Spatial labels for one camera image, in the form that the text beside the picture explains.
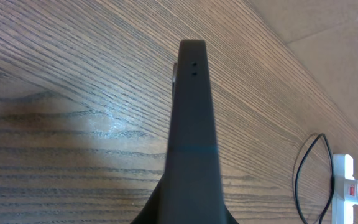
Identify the blue screen smartphone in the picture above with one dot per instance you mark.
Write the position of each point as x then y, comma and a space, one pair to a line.
190, 190

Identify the white charger plug adapter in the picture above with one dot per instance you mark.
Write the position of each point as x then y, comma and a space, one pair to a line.
351, 191

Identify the white power strip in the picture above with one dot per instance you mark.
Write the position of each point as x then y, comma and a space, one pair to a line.
342, 210

